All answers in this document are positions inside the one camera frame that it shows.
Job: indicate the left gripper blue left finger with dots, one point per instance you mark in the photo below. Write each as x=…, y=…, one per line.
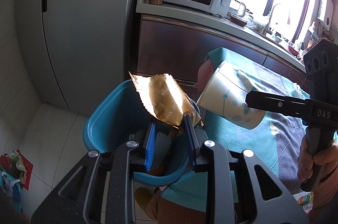
x=149, y=145

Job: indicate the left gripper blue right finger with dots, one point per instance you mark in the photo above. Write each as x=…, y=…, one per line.
x=194, y=141

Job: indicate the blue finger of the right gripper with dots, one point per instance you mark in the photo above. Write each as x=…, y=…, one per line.
x=285, y=105

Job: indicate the gold foil snack wrapper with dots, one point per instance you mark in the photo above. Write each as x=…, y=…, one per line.
x=165, y=100

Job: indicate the white blue-dotted paper cup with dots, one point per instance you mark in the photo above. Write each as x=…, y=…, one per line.
x=225, y=95

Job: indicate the pink sleeved right forearm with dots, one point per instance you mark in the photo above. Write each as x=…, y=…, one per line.
x=323, y=195

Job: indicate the blue plastic trash bin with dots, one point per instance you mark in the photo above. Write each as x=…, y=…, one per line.
x=121, y=117

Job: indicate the chrome kitchen faucet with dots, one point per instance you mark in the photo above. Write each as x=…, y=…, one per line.
x=268, y=29

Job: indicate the dark brown kitchen cabinet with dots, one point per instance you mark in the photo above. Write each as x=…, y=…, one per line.
x=177, y=47

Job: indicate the person's right hand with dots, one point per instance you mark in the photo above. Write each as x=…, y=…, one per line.
x=326, y=158

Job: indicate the teal grey patterned tablecloth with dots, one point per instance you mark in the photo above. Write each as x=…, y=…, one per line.
x=277, y=138

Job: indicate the red bowl on counter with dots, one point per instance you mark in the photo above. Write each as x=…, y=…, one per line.
x=293, y=51

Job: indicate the glass electric kettle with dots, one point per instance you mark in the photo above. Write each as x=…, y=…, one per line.
x=237, y=7

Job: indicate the dark red food container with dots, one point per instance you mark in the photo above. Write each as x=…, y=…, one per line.
x=238, y=21

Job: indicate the colourful bags on floor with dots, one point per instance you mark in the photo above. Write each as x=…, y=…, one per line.
x=16, y=172

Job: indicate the silver refrigerator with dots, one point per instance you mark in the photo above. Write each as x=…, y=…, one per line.
x=74, y=50

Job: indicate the white wall water heater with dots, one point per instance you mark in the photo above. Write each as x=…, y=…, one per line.
x=325, y=13

